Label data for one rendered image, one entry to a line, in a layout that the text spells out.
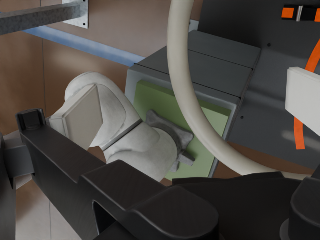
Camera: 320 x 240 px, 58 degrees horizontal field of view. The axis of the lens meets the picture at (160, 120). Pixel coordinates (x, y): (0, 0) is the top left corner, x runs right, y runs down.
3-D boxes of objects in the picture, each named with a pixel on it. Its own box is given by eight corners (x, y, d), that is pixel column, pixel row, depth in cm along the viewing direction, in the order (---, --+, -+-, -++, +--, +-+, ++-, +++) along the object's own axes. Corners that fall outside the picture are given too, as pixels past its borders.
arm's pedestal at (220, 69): (244, 120, 178) (215, 208, 113) (170, 95, 191) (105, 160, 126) (275, 41, 153) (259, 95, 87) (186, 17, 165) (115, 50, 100)
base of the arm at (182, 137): (185, 177, 104) (180, 186, 100) (135, 146, 109) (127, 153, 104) (206, 139, 95) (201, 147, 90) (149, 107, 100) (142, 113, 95)
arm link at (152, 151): (154, 175, 103) (121, 215, 84) (123, 135, 102) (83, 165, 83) (188, 156, 94) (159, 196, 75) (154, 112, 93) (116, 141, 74)
